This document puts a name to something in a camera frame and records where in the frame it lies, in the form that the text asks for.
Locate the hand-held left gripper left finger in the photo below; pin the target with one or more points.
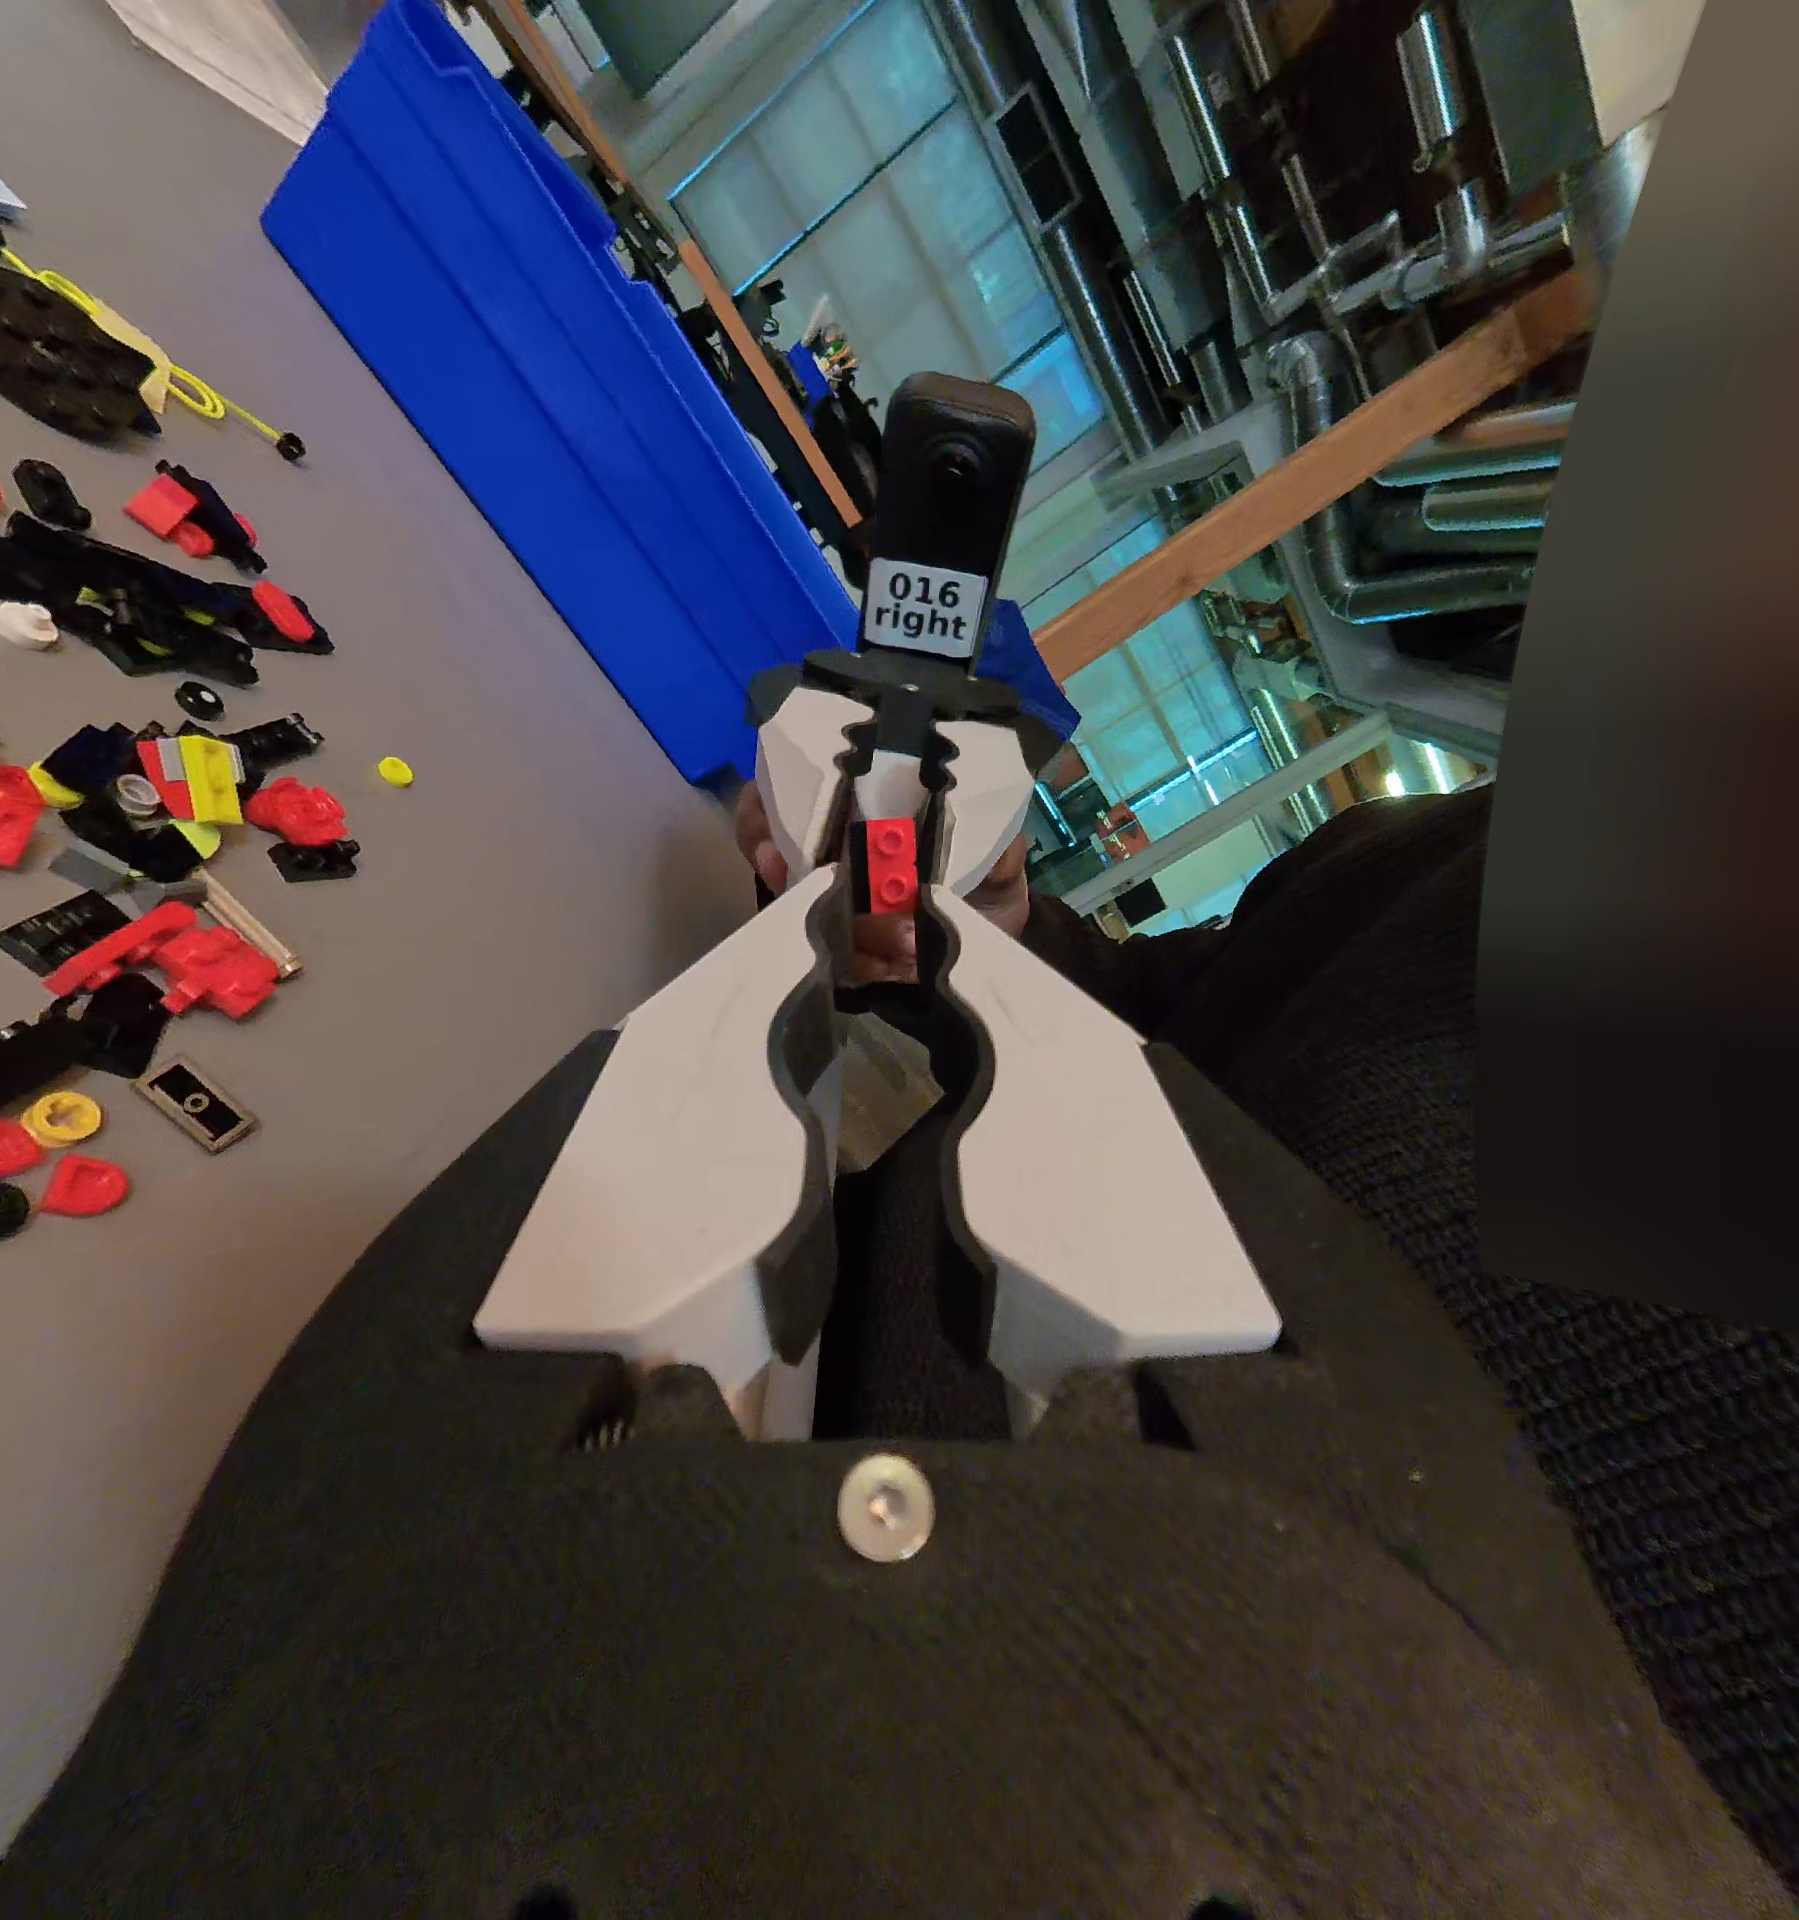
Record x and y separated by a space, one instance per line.
645 1199

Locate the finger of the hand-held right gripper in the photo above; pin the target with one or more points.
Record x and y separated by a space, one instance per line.
807 795
986 804

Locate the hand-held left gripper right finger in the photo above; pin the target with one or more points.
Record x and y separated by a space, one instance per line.
1110 1199

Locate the red yellow black lego assembly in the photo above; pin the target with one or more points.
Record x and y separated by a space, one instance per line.
888 863

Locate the pile of lego pieces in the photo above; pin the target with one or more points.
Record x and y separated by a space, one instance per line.
208 961

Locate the black round lego plate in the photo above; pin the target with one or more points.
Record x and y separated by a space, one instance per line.
30 355

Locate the person's right hand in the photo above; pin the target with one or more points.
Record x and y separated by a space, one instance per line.
1004 899

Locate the wooden beam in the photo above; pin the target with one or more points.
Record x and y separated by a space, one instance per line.
1288 480

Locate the metal ventilation ducts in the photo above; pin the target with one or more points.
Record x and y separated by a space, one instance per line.
1380 578

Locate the blue plastic bin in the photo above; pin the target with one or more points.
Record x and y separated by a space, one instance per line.
509 375

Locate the person's black knit sweater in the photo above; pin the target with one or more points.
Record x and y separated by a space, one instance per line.
1711 1501

